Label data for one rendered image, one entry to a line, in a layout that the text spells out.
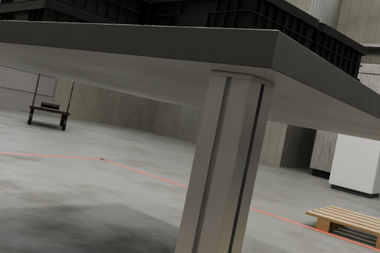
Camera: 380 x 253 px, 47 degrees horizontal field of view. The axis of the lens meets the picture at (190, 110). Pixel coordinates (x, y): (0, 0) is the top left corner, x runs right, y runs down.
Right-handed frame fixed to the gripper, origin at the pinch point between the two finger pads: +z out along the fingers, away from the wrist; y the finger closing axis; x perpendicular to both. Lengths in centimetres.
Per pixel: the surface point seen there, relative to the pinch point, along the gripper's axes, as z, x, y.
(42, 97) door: 59, -336, -850
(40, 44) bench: 35, -1, 95
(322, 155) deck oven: 58, 267, -642
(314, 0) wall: -240, 212, -705
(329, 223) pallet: 94, 131, -144
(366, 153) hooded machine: 40, 267, -445
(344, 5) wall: -278, 305, -813
